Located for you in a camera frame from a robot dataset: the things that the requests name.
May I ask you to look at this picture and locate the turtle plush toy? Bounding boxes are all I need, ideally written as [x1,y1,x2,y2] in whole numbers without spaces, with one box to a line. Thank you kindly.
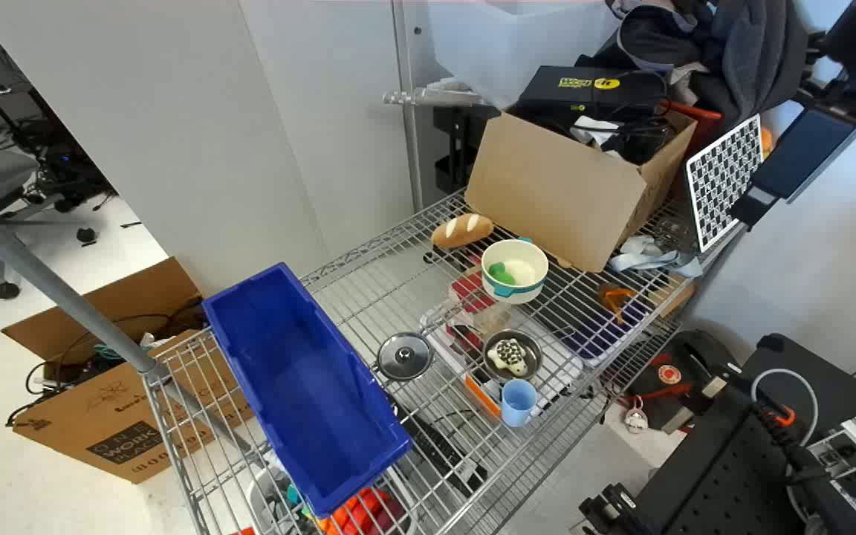
[492,336,534,377]

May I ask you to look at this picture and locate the blue plastic bin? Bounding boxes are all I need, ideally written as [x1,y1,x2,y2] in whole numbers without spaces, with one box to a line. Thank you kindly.
[200,258,415,519]

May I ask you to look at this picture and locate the orange black clamp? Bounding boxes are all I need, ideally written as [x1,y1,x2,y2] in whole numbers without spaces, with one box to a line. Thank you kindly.
[720,369,809,438]

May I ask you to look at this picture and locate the grey metal shelf post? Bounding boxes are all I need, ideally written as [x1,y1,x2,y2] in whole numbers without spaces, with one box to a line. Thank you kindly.
[388,0,429,213]
[0,180,170,387]

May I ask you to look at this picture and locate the dark blue flat panel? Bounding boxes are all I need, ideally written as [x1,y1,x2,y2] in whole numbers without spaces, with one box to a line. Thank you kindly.
[729,102,856,232]

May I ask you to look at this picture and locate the light blue cup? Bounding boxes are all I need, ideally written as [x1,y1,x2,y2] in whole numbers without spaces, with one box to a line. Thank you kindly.
[500,377,544,432]

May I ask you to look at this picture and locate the black work table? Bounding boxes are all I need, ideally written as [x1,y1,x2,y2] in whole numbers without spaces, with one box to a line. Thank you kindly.
[576,329,856,535]

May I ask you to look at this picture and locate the brown cardboard box printed label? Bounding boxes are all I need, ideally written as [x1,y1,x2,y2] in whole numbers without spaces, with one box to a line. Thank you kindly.
[0,255,255,487]

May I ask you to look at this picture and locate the white perforated panel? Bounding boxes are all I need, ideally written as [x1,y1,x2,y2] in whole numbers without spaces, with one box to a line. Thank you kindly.
[683,114,766,255]

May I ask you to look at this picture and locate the black office chair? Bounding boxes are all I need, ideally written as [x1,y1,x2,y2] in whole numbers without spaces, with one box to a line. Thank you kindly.
[0,87,125,304]

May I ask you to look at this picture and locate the black long flat box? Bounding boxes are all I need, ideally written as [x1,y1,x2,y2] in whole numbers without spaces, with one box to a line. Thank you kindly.
[394,391,492,490]

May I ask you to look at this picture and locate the wire shelf cart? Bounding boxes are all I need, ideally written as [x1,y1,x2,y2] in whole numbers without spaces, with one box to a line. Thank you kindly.
[139,188,741,535]

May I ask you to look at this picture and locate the small black pot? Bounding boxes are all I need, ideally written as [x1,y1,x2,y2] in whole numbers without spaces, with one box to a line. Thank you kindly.
[478,329,546,384]

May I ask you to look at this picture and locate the green plush toy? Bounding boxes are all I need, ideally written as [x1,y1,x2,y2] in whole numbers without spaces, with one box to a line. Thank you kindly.
[488,258,521,290]

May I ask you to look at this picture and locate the black box red round logo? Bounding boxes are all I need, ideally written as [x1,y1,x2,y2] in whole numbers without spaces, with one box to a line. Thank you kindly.
[623,345,720,432]

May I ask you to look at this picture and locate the red flat box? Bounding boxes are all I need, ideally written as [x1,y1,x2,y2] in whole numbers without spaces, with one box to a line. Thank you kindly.
[449,273,497,314]

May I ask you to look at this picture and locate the black case yellow logo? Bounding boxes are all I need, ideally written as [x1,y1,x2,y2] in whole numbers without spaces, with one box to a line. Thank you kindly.
[507,63,671,128]

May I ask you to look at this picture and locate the orange brown toy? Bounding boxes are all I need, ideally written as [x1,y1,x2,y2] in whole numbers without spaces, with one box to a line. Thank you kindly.
[598,286,640,313]

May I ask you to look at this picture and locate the crumpled clear plastic wrap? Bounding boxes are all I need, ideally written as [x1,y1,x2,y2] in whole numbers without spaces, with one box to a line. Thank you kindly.
[608,232,711,283]

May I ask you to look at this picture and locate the dark grey jacket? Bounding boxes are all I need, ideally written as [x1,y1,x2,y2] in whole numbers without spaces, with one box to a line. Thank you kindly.
[605,0,813,125]

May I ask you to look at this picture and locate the bread loaf toy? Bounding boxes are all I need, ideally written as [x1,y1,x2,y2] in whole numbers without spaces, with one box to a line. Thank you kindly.
[430,210,500,252]

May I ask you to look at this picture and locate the large open cardboard box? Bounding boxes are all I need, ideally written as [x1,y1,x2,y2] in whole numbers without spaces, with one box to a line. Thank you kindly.
[461,111,702,277]

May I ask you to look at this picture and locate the steel pot lid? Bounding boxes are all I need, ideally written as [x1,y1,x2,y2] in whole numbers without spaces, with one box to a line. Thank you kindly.
[375,329,436,387]

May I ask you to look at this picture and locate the teal bowl white inside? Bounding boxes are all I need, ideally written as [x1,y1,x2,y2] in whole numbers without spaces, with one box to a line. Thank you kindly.
[478,238,553,305]

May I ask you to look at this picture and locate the colourful plastic toy set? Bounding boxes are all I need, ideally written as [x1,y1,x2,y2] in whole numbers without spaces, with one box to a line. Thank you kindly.
[319,484,414,535]

